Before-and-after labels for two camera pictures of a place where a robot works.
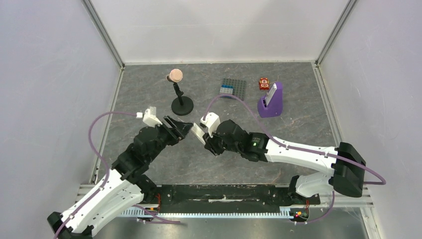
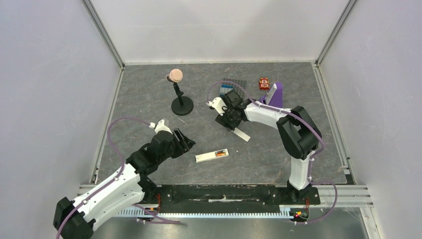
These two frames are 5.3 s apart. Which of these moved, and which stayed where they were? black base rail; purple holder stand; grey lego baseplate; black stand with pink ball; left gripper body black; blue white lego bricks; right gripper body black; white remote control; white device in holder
Moved: white remote control; right gripper body black; left gripper body black
Stayed: black stand with pink ball; black base rail; white device in holder; blue white lego bricks; purple holder stand; grey lego baseplate
